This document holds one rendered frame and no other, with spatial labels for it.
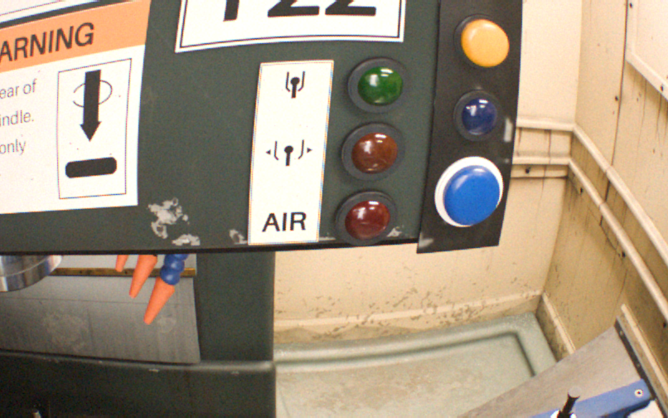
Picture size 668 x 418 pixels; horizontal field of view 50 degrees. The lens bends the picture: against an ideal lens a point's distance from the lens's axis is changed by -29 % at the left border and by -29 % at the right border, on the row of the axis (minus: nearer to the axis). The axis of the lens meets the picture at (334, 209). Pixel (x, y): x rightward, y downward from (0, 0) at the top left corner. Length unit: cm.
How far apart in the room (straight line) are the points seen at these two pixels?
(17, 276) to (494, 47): 37
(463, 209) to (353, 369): 141
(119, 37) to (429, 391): 149
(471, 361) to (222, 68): 154
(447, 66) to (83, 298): 92
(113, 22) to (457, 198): 19
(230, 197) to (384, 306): 142
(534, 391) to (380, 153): 117
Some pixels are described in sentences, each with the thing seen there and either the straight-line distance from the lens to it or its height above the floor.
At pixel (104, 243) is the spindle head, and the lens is 42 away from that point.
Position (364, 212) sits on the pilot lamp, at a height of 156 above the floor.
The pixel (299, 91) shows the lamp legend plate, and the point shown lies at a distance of 39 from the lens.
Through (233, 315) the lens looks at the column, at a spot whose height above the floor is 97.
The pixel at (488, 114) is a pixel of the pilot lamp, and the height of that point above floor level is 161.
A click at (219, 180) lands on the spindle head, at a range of 40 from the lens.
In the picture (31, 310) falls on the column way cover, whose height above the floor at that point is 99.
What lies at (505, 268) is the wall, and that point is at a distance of 187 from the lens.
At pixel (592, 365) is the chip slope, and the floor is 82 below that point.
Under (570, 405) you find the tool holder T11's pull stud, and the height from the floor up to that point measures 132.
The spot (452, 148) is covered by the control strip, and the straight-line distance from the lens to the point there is 42.
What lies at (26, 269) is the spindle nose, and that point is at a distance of 60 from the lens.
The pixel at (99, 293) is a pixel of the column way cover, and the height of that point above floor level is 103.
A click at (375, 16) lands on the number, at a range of 38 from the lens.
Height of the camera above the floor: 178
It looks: 31 degrees down
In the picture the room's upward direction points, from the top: 5 degrees clockwise
